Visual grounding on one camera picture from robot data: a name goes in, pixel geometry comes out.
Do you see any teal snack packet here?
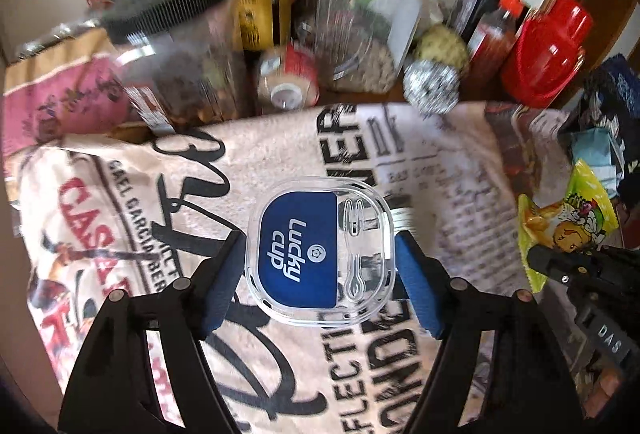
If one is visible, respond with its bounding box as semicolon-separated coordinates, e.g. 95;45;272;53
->
570;129;621;180

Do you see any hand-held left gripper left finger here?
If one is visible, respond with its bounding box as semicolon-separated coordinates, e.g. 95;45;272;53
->
59;230;247;434

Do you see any gold-lidded clear jar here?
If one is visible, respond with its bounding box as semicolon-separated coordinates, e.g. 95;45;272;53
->
300;0;430;94

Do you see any small red and white cup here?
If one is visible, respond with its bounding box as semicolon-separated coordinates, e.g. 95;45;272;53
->
256;43;321;110

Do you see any dark blue printed bag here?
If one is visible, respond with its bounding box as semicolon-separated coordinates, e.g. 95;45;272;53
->
560;54;640;195

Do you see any red thermos jug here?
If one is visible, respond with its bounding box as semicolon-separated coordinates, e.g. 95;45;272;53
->
501;0;593;110

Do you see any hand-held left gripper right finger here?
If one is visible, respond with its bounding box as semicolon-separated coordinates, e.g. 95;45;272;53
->
394;231;584;434

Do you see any green knobbly ball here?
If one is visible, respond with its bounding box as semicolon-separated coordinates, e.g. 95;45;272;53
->
415;25;471;75

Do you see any clear container with blue label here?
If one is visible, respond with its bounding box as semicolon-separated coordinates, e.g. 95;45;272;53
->
246;188;401;329

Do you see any yellow snack packet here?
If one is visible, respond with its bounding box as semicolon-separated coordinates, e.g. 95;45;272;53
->
517;159;615;294

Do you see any crumpled foil ball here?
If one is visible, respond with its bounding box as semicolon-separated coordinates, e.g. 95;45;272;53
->
402;62;461;115

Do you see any printed newspaper-pattern tablecloth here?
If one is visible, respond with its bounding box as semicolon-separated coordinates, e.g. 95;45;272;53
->
20;102;581;434

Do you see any black-lidded clear jar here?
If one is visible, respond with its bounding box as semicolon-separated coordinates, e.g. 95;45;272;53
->
100;0;256;137

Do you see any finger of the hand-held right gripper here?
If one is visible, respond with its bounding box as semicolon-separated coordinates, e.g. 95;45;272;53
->
527;244;609;288

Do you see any red sauce bottle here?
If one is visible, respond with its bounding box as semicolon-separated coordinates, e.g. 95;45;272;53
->
467;0;528;88

